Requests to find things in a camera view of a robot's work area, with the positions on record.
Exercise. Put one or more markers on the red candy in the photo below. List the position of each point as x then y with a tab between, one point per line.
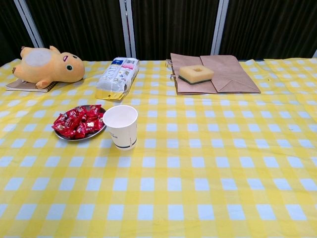
71	114
59	118
90	127
83	134
95	109
99	122
59	127
69	134
88	119
74	123

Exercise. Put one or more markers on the white paper cup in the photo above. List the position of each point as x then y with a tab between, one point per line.
123	136

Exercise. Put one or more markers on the yellow sponge with hole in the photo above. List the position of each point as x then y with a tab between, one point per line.
190	73

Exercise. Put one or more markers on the yellow white checkered tablecloth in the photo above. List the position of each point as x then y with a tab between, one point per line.
198	161

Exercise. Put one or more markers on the white plastic food package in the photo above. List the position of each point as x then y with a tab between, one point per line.
116	77

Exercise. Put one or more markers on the round metal plate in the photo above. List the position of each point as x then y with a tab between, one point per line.
94	136

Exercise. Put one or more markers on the brown paper bag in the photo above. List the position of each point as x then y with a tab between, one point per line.
235	74

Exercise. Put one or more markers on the black pleated curtain panel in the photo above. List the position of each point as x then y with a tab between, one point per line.
10	29
173	27
79	27
272	27

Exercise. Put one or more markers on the yellow plush animal toy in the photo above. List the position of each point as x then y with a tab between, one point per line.
49	67

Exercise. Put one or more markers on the brown spiral notebook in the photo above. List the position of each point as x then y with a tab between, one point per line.
24	86

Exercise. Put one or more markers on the grey metal frame post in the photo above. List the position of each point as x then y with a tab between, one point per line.
315	54
29	24
127	24
220	24

